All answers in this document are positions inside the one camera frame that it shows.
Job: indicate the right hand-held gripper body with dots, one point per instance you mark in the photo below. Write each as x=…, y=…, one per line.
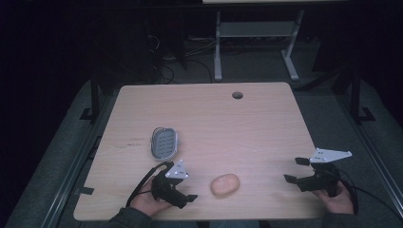
x=320, y=182

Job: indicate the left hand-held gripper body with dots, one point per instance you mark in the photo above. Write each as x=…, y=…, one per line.
x=166, y=188

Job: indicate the person's left hand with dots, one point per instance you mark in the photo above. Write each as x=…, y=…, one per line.
x=144, y=201

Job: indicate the person's right hand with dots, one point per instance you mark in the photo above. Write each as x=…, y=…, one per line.
x=340, y=204

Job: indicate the tan potato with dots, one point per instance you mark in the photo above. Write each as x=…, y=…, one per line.
x=225, y=184

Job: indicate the grey soap dish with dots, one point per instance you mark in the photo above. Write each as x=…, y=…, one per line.
x=164, y=143

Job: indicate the black metal stand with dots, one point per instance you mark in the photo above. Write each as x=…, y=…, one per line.
x=356, y=95
x=94, y=95

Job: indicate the white metal stand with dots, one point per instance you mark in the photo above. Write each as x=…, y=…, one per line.
x=256, y=29

